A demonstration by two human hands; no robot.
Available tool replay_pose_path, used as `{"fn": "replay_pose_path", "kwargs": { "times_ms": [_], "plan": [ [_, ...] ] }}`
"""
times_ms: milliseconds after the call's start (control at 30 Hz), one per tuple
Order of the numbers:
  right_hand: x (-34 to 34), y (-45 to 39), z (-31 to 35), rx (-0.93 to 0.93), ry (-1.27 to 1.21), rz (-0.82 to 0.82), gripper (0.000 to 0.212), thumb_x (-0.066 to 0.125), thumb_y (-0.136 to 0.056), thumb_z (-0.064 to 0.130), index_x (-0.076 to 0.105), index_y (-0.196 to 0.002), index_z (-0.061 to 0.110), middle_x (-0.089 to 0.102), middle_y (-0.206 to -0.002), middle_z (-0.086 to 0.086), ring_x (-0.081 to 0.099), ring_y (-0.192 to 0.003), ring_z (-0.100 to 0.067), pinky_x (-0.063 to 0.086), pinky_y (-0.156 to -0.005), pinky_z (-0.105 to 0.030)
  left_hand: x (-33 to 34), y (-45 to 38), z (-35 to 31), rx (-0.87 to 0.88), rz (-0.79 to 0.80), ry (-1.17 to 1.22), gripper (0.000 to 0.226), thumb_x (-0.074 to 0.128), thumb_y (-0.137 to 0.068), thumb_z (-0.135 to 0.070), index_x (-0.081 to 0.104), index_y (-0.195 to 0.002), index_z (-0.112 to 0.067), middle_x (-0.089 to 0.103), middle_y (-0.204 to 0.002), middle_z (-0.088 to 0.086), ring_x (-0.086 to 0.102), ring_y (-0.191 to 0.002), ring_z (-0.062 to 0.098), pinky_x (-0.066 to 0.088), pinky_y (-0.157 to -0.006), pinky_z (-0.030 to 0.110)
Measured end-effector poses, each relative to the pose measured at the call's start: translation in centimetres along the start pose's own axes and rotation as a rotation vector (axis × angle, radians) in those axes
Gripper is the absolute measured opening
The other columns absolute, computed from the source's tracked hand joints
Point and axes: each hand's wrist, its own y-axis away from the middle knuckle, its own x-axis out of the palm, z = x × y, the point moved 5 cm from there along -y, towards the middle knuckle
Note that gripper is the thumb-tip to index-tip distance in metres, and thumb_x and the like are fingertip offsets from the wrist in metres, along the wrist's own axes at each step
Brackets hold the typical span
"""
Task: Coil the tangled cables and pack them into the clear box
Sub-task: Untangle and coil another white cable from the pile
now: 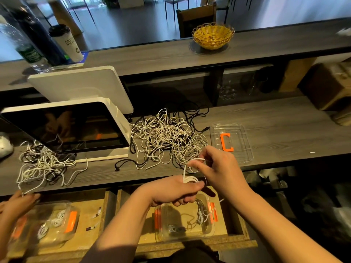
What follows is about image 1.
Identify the pile of white containers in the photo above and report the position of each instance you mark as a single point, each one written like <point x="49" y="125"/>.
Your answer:
<point x="271" y="177"/>

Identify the grey wooden bar counter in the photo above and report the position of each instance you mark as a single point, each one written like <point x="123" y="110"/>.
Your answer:
<point x="164" y="54"/>

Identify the clear container drawer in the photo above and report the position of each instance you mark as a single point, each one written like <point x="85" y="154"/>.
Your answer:
<point x="175" y="215"/>
<point x="27" y="238"/>

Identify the person's right forearm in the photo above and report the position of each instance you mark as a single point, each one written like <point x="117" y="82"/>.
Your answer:
<point x="285" y="232"/>

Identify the clear plastic water bottle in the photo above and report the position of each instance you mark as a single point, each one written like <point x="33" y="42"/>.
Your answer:
<point x="27" y="54"/>

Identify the brown cardboard box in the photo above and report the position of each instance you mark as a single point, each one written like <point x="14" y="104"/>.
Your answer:
<point x="329" y="85"/>

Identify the flat cardboard sheet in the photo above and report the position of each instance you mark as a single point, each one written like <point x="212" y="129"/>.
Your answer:
<point x="297" y="74"/>

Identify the round wooden table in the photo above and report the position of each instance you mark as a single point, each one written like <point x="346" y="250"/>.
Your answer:
<point x="66" y="16"/>

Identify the white paper coffee cup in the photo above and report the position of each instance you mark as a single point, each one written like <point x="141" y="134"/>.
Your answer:
<point x="68" y="45"/>

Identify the white customer display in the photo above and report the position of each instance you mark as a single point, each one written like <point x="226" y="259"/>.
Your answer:
<point x="82" y="85"/>

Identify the white touchscreen monitor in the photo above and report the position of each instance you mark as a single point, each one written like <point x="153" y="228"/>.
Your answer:
<point x="66" y="128"/>

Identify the black thermos bottle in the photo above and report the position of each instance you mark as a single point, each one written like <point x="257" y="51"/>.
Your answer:
<point x="38" y="35"/>

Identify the yellow woven basket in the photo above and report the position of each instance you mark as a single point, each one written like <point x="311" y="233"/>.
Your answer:
<point x="213" y="36"/>

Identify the wooden drawer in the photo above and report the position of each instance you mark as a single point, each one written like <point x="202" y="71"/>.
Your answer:
<point x="241" y="227"/>
<point x="100" y="241"/>

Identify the small white connector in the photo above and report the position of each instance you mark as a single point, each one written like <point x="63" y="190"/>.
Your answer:
<point x="90" y="227"/>
<point x="97" y="212"/>

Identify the person's left hand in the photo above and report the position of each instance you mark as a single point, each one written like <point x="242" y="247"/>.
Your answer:
<point x="170" y="190"/>

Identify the white headset device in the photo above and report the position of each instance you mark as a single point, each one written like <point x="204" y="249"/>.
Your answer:
<point x="4" y="146"/>

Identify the blue white notebook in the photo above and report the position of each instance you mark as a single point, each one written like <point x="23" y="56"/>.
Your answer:
<point x="83" y="57"/>

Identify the person's left forearm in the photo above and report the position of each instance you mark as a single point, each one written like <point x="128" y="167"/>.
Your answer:
<point x="118" y="232"/>

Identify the brown wooden chair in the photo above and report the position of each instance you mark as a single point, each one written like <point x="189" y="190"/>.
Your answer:
<point x="196" y="19"/>

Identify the person's right hand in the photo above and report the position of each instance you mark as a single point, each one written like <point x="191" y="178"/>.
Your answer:
<point x="225" y="169"/>

